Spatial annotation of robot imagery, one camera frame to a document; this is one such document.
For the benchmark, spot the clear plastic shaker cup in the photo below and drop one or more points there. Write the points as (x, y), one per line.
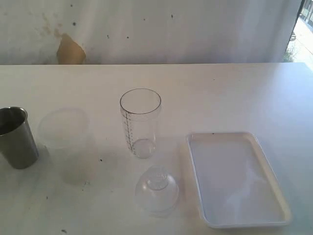
(140, 109)

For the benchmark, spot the clear dome shaker lid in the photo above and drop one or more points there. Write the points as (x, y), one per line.
(157, 191)

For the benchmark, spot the translucent plastic cup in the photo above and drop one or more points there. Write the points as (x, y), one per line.
(66, 135)

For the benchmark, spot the white rectangular tray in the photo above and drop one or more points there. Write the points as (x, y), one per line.
(236, 185)

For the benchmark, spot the stainless steel cup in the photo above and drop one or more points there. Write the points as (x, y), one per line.
(17, 144)

